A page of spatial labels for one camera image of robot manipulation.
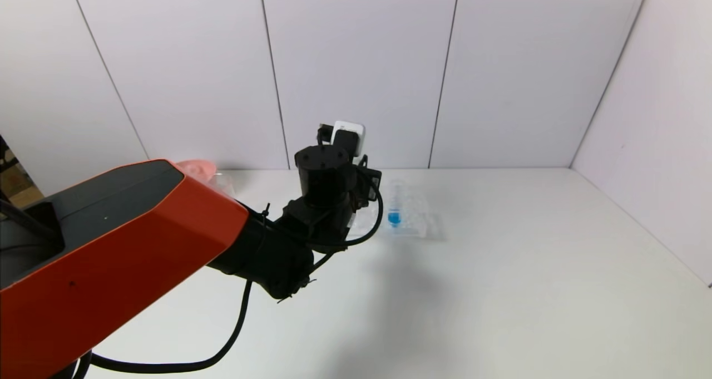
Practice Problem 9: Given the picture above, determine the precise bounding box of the test tube with blue pigment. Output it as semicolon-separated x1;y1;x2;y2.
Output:
387;180;404;229

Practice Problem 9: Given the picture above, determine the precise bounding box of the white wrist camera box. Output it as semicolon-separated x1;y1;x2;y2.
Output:
332;121;365;158

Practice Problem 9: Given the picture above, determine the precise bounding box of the pink plastic bowl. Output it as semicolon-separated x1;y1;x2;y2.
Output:
174;159;217;178

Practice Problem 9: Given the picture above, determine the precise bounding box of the clear acrylic test tube rack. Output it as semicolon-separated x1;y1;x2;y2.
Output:
349;180;433;240

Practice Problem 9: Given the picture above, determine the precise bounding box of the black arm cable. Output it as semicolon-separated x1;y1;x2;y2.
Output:
89;170;384;375

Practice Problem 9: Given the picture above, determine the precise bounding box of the brown cardboard box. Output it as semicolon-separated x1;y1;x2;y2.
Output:
0;145;44;208

